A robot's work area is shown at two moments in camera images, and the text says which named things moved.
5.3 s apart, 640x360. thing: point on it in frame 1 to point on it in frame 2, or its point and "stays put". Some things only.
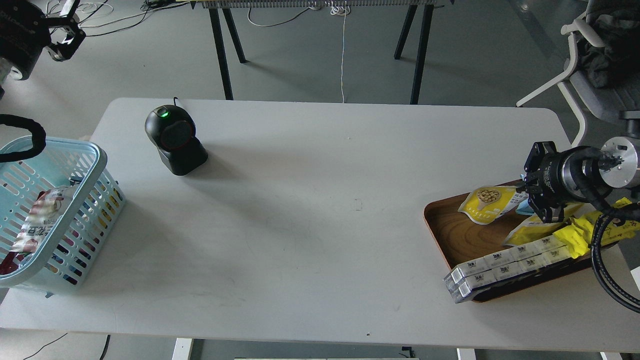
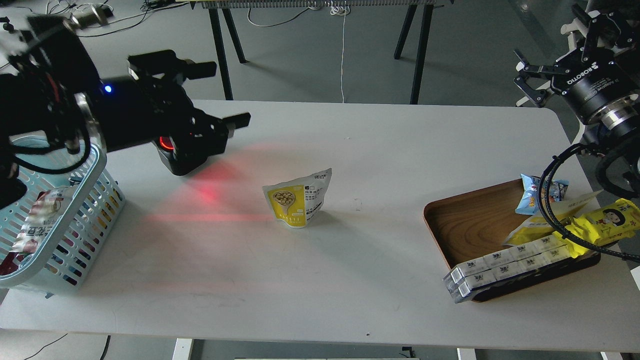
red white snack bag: [46, 206] stays put
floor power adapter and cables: [89, 10] stays put
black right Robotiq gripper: [562, 178] to [591, 78]
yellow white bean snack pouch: [483, 204] to [295, 203]
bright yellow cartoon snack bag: [577, 238] stays put
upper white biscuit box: [492, 261] stays put
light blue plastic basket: [63, 257] stays put
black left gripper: [25, 33] to [151, 105]
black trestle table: [225, 7] stays put
